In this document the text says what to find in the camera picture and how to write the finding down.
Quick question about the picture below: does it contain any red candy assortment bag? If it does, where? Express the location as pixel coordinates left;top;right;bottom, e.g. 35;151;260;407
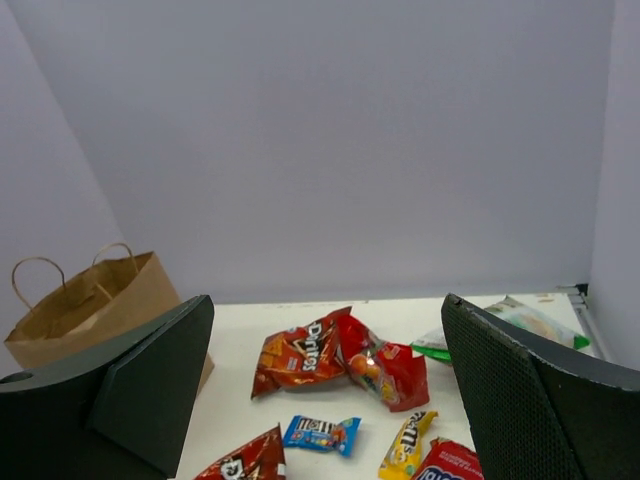
411;437;484;480

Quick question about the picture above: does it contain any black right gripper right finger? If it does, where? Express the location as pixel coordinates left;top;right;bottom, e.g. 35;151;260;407
441;294;639;479

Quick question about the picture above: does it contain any red Doritos bag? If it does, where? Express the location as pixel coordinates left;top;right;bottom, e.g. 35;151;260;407
251;307;352;399
195;425;286;480

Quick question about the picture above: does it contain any red snack bag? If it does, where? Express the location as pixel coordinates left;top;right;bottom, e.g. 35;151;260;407
336;314;430;413

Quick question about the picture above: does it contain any yellow M&M's packet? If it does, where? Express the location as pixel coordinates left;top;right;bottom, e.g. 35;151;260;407
378;411;438;480

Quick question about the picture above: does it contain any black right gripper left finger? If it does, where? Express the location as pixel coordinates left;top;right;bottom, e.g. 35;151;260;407
1;295;214;479

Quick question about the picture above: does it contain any green Chuba cassava bag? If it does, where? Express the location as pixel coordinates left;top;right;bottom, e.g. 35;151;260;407
410;295;591;365

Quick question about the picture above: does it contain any blue M&M's packet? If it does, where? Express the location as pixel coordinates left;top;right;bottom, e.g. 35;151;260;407
283;415;361;457

